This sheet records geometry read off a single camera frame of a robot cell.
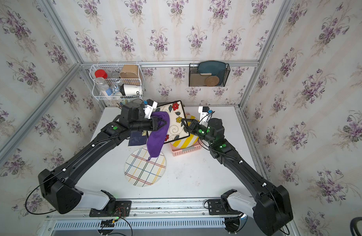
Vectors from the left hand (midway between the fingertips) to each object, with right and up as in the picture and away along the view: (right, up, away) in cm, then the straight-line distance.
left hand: (167, 122), depth 70 cm
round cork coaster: (+27, +28, +28) cm, 48 cm away
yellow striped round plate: (+11, -13, +24) cm, 29 cm away
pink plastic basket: (+4, -18, +18) cm, 26 cm away
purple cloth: (-5, -8, -1) cm, 10 cm away
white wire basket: (-35, +26, +23) cm, 49 cm away
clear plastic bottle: (-42, +21, +21) cm, 51 cm away
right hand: (+8, +1, 0) cm, 8 cm away
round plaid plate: (-17, -29, +16) cm, 37 cm away
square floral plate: (+4, -4, +1) cm, 5 cm away
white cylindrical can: (-26, +20, +23) cm, 40 cm away
